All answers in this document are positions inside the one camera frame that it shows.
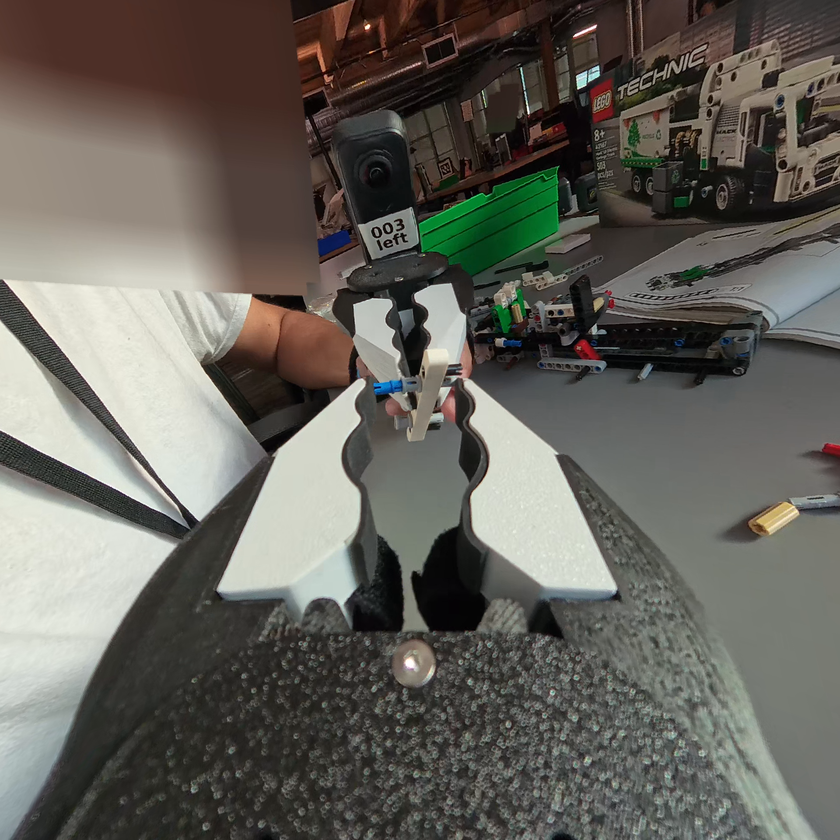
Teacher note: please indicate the small blue storage bin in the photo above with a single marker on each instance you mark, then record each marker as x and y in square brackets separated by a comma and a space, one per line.
[338, 243]

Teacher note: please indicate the lego set box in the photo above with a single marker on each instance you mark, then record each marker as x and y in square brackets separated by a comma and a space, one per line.
[722, 131]

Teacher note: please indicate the long black lego axle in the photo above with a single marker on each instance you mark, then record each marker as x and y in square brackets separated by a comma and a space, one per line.
[525, 267]

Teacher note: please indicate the thin white lego liftarm assembly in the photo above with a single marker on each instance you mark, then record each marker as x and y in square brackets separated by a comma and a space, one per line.
[426, 394]

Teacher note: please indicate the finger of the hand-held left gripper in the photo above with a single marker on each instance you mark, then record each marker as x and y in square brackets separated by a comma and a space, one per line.
[443, 318]
[374, 334]

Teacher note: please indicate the person's white shirt torso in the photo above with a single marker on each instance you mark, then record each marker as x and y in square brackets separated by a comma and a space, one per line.
[164, 341]

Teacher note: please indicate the person's left hand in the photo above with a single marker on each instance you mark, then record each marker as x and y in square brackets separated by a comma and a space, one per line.
[449, 403]

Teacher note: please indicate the green plastic bin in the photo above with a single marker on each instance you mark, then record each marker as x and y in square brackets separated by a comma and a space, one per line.
[492, 229]

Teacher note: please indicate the person's left forearm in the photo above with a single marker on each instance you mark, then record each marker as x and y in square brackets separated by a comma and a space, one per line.
[308, 341]

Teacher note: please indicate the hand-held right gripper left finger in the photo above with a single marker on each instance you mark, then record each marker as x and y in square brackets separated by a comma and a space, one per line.
[295, 525]

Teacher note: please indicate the dark green cylinder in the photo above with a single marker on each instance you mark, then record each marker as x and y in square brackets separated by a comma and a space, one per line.
[587, 193]
[568, 195]

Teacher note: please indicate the long grey lego beam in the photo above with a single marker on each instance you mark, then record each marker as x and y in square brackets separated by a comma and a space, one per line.
[590, 262]

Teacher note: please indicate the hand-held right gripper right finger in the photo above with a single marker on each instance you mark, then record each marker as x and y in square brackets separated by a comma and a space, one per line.
[544, 525]

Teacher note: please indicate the grey lego axle pin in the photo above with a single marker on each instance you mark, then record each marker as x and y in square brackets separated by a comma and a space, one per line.
[817, 502]

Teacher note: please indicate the partly built lego truck chassis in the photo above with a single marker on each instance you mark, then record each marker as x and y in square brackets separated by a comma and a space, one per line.
[656, 338]

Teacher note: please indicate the lego instruction booklet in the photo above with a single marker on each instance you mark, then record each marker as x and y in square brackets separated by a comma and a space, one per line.
[754, 275]

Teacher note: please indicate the group of white lego pieces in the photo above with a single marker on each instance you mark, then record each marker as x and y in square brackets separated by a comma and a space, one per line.
[541, 279]

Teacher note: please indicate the white flat tile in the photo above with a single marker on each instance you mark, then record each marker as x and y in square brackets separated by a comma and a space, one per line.
[574, 241]

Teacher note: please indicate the clear plastic bag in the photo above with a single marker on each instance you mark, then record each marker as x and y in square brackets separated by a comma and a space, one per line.
[321, 305]

